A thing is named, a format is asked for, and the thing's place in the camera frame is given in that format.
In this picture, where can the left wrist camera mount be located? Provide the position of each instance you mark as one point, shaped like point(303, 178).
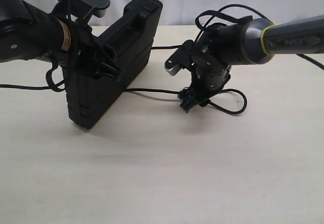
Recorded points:
point(82, 9)

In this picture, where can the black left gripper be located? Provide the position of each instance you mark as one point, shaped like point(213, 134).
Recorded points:
point(80, 54)

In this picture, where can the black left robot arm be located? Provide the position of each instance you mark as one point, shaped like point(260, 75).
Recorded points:
point(62, 36)

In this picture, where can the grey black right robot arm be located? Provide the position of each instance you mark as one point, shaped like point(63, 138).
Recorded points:
point(247, 41)

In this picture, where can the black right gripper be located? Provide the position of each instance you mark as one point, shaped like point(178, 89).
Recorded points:
point(207, 78)

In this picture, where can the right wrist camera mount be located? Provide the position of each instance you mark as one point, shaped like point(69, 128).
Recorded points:
point(180, 59)

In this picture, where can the black plastic carry case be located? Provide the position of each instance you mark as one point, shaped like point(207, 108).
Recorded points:
point(118, 56)

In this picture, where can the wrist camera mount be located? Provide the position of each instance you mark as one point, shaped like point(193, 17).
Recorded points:
point(82, 9)
point(180, 59)

